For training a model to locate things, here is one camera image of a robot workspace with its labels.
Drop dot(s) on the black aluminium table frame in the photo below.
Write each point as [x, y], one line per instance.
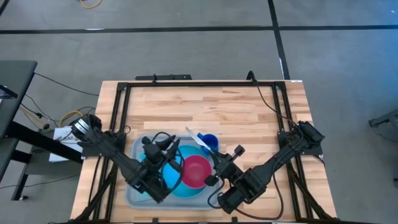
[202, 84]

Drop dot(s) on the light blue plastic knife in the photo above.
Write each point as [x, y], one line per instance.
[199, 139]

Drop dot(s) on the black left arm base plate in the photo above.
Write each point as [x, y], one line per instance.
[88, 152]

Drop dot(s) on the black power strip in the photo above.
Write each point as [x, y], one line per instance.
[164, 77]

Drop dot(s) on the blue plastic mug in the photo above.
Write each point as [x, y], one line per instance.
[211, 141]

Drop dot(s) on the grey desk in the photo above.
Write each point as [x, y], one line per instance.
[15, 81]

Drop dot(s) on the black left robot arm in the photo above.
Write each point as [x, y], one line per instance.
[118, 155]

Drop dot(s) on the red plastic bowl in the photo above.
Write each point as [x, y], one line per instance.
[196, 171]

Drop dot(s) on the black desk leg frame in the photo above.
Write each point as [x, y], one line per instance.
[46, 143]

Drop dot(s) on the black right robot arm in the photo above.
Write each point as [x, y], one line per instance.
[280, 158]

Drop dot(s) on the grey plastic tray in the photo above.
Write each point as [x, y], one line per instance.
[186, 203]

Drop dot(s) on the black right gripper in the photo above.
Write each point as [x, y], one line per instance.
[228, 169]

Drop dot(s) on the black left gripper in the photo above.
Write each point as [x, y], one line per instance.
[154, 154]

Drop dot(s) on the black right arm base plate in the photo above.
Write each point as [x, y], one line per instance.
[282, 141]

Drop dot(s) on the white table tag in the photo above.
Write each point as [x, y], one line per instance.
[296, 81]

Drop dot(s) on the teal plastic plate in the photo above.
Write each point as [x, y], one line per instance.
[172, 180]

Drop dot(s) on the white paper sheet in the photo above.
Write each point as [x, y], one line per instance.
[62, 155]

